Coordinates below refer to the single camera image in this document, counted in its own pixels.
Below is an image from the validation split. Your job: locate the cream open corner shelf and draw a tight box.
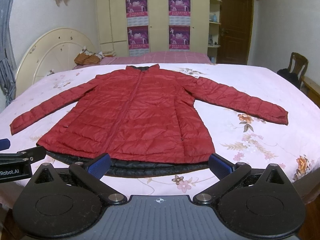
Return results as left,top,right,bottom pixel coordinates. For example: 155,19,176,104
207,0,222,63

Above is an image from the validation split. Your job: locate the red down jacket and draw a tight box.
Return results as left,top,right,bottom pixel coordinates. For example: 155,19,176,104
10,64,289,178

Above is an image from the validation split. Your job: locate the cream round headboard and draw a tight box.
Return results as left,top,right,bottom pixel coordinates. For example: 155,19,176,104
16,28,95,96

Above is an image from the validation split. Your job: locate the dark wooden chair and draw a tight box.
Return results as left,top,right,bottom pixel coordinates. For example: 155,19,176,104
277,52,309,89

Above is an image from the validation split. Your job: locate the wooden bench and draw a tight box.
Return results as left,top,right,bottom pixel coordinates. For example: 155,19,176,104
302,76,320,107

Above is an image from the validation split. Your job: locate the upper left purple poster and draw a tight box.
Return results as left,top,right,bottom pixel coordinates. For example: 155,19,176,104
125,0,148,18

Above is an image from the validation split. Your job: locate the purple poster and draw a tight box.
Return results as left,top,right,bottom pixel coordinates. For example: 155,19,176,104
169,25,190,51
127,25,149,50
125,0,148,18
168,0,191,17

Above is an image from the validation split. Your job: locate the upper right purple poster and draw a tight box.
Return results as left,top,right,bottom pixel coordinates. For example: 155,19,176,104
168,0,191,17

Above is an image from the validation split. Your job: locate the pink checkered bed sheet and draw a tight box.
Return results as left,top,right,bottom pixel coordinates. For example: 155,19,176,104
73,51,211,69

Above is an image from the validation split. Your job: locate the lower right purple poster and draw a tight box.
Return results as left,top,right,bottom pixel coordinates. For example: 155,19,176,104
169,25,190,51

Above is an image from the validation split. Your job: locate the grey blue curtain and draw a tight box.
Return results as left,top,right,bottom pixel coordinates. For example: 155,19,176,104
1,0,17,107

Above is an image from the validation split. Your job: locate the brown wooden door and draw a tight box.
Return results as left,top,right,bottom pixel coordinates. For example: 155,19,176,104
216,0,254,65

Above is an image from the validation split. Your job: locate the cream yellow wardrobe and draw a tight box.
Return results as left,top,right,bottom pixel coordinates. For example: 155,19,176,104
96,0,209,56

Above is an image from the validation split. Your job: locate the lower left purple poster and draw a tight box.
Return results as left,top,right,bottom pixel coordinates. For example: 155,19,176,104
127,25,149,50

